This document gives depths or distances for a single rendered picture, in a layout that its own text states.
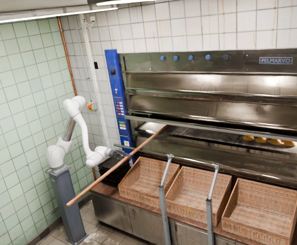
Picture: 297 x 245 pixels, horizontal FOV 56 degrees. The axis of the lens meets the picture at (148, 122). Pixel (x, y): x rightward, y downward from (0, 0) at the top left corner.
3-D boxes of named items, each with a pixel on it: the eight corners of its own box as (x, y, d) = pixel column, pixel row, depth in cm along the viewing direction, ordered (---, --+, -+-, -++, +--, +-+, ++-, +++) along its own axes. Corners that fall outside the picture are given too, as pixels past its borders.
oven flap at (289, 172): (137, 149, 348) (138, 133, 346) (300, 183, 249) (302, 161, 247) (135, 150, 344) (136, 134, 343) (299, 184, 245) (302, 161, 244)
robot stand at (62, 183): (65, 239, 349) (44, 170, 312) (78, 229, 363) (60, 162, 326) (76, 246, 336) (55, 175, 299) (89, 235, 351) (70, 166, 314)
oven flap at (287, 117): (131, 110, 329) (132, 93, 327) (305, 129, 230) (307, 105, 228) (129, 110, 325) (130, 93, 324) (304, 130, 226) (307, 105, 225)
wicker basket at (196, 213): (184, 185, 325) (182, 165, 315) (232, 197, 295) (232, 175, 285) (163, 211, 288) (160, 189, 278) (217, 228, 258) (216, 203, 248)
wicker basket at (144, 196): (142, 174, 358) (139, 155, 348) (182, 184, 327) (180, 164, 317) (119, 196, 321) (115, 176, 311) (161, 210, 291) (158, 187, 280)
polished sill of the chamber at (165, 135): (138, 131, 346) (137, 128, 344) (303, 158, 246) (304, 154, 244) (135, 133, 341) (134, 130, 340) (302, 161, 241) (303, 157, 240)
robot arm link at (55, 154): (46, 167, 305) (40, 150, 297) (54, 159, 322) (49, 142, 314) (59, 167, 302) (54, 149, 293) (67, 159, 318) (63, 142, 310)
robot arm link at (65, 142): (50, 154, 320) (60, 145, 340) (63, 160, 320) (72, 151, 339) (68, 96, 286) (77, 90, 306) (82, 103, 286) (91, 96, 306)
